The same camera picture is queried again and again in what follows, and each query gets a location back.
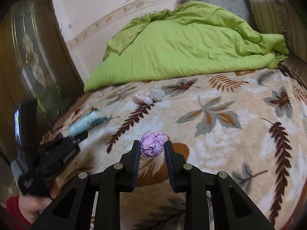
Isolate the green quilt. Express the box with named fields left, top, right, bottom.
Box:
left=84, top=2, right=289, bottom=92

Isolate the purple paper ball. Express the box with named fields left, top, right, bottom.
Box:
left=140, top=131, right=169, bottom=159

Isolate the leaf patterned bed blanket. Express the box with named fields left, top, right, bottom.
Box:
left=54, top=69, right=306, bottom=229

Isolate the striped brown pillow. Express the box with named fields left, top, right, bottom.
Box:
left=251, top=0, right=306, bottom=87

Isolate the knotted white plastic bag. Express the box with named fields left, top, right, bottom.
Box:
left=132, top=86, right=165, bottom=105

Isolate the blue cartoon tissue pack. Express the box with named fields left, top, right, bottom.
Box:
left=68, top=110, right=109, bottom=136

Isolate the person's left hand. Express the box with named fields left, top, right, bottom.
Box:
left=18, top=179, right=60, bottom=224

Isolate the wooden glass wardrobe door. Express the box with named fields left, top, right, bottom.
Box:
left=1, top=0, right=83, bottom=163

